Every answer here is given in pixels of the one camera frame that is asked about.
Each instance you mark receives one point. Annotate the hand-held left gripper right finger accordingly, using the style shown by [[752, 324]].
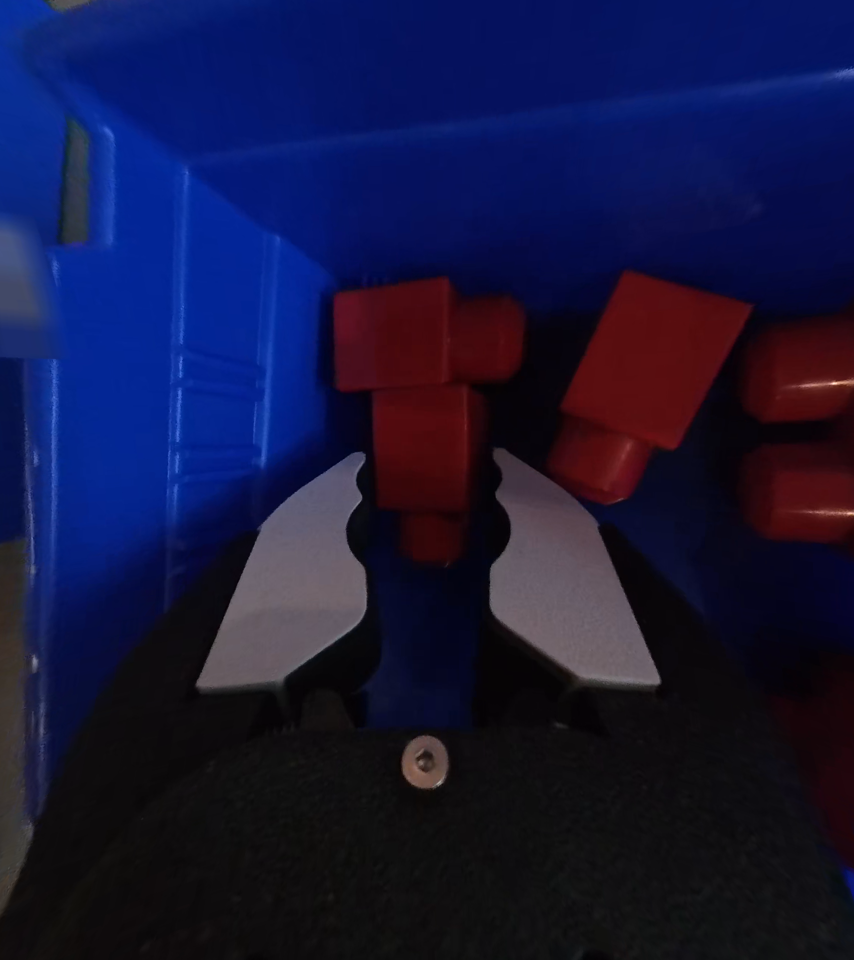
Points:
[[569, 600]]

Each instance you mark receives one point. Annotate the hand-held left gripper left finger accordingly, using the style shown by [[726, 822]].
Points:
[[292, 600]]

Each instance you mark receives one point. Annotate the red single-stud mega block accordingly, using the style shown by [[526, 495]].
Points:
[[424, 443]]

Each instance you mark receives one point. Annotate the heap of assorted mega blocks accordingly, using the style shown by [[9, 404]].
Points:
[[652, 353]]

